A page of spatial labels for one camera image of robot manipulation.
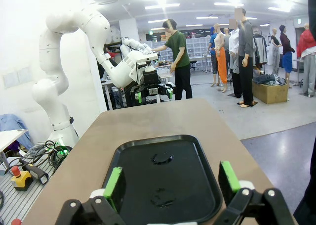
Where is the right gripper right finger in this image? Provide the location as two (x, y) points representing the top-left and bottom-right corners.
(214, 160), (302, 225)

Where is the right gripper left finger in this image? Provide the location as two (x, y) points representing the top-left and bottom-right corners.
(54, 167), (128, 225)

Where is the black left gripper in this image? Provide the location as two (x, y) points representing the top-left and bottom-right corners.
(134, 70), (175, 104)

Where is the person in green shirt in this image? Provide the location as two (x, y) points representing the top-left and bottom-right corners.
(151, 18), (194, 101)

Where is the black plastic tray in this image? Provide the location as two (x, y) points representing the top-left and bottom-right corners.
(102, 134), (223, 224)

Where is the grey drawer shelving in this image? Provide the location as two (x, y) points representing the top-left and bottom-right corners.
(184, 36), (213, 59)

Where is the mannequin in orange trousers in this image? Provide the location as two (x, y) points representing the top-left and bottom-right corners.
(213, 23), (230, 92)

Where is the mannequin in blue shirt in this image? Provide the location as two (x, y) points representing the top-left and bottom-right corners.
(206, 25), (221, 88)

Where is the black handheld controller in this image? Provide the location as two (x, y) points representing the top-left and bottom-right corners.
(19, 159), (50, 185)

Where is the yellow emergency stop box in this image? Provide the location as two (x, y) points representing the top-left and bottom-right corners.
(10, 166), (33, 192)

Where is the mannequin in grey shirt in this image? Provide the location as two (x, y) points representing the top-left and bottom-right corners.
(236, 7), (259, 109)

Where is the cardboard box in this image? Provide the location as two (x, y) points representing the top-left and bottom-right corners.
(252, 82), (289, 105)

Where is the pile of clothes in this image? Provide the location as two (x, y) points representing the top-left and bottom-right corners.
(252, 73), (287, 88)

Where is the white table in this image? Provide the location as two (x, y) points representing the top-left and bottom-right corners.
(0, 129), (28, 172)

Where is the clothes rack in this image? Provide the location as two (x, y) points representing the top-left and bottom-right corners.
(251, 30), (269, 65)

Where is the blue cloth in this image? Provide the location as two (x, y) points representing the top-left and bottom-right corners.
(0, 113), (33, 152)

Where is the mannequin in black top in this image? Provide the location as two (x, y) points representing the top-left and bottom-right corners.
(270, 27), (282, 77)

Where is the mannequin in blue skirt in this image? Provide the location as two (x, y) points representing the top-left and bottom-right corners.
(278, 24), (296, 89)

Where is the mannequin in red jacket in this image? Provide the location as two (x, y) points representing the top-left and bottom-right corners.
(296, 23), (316, 97)

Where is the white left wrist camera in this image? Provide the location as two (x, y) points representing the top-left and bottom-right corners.
(144, 59), (157, 73)

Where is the bundle of black cables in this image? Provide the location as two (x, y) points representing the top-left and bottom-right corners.
(24, 139), (73, 177)

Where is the aluminium base plate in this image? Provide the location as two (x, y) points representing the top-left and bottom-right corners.
(0, 145), (65, 225)

